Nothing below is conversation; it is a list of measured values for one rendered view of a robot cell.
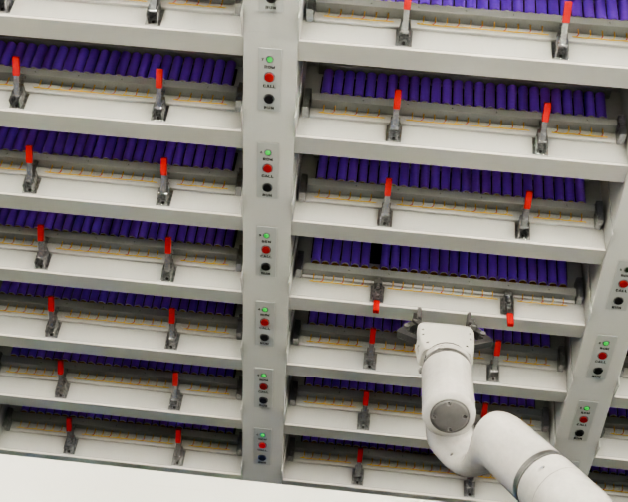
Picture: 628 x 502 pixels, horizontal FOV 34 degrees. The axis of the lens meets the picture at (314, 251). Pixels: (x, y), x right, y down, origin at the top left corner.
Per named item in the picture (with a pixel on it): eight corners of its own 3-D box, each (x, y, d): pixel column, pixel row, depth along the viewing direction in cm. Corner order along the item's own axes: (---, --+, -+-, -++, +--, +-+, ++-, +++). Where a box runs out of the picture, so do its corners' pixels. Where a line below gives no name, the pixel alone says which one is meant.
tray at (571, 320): (581, 338, 209) (592, 312, 201) (288, 309, 212) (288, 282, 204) (576, 259, 221) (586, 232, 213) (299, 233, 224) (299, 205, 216)
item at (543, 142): (623, 182, 186) (644, 130, 175) (294, 152, 189) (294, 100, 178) (616, 104, 198) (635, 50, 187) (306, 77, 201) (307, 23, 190)
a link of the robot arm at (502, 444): (569, 537, 147) (461, 431, 173) (572, 445, 141) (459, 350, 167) (516, 557, 145) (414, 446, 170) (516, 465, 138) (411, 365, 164)
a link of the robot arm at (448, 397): (472, 397, 171) (471, 350, 167) (476, 443, 159) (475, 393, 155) (422, 398, 172) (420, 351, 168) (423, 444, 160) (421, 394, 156)
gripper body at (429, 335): (413, 380, 173) (413, 348, 183) (473, 387, 172) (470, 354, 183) (418, 343, 170) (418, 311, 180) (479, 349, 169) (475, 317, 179)
